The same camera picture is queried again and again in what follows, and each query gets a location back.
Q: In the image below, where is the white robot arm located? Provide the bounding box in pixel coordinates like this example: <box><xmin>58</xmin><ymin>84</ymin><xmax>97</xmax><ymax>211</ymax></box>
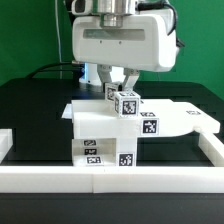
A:
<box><xmin>64</xmin><ymin>0</ymin><xmax>178</xmax><ymax>88</ymax></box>

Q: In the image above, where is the white chair back part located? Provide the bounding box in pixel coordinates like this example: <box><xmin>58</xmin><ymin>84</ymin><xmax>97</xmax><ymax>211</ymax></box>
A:
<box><xmin>72</xmin><ymin>99</ymin><xmax>220</xmax><ymax>139</ymax></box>

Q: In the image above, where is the white front fence rail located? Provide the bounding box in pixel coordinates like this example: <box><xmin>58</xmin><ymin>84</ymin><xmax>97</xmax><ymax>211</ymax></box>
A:
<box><xmin>0</xmin><ymin>166</ymin><xmax>224</xmax><ymax>193</ymax></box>

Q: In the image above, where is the black cable on table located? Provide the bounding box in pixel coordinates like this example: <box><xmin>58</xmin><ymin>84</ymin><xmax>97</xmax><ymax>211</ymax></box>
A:
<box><xmin>25</xmin><ymin>60</ymin><xmax>84</xmax><ymax>80</ymax></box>

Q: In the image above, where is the white left fence rail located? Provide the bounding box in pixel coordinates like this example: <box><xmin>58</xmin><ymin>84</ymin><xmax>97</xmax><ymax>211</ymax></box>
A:
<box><xmin>0</xmin><ymin>129</ymin><xmax>13</xmax><ymax>163</ymax></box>

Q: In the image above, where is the white hanging cable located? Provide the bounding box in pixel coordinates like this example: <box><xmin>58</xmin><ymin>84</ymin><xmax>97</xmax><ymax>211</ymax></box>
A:
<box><xmin>54</xmin><ymin>0</ymin><xmax>64</xmax><ymax>80</ymax></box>

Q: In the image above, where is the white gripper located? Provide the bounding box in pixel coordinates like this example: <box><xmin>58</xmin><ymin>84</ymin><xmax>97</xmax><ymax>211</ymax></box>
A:
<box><xmin>72</xmin><ymin>9</ymin><xmax>177</xmax><ymax>91</ymax></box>

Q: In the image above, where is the white tagged cube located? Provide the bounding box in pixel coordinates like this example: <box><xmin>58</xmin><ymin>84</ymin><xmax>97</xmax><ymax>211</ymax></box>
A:
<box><xmin>114</xmin><ymin>91</ymin><xmax>141</xmax><ymax>117</ymax></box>
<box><xmin>105</xmin><ymin>83</ymin><xmax>120</xmax><ymax>101</ymax></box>

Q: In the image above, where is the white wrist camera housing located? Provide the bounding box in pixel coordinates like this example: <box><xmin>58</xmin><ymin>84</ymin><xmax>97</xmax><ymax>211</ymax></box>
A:
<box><xmin>71</xmin><ymin>0</ymin><xmax>95</xmax><ymax>15</ymax></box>

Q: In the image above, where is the paper sheet with tags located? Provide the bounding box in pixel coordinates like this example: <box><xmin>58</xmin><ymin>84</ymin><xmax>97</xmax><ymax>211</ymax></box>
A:
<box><xmin>61</xmin><ymin>104</ymin><xmax>72</xmax><ymax>119</ymax></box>

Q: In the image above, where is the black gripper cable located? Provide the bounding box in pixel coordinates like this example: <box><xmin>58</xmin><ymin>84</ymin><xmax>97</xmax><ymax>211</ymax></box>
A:
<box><xmin>138</xmin><ymin>0</ymin><xmax>186</xmax><ymax>48</ymax></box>

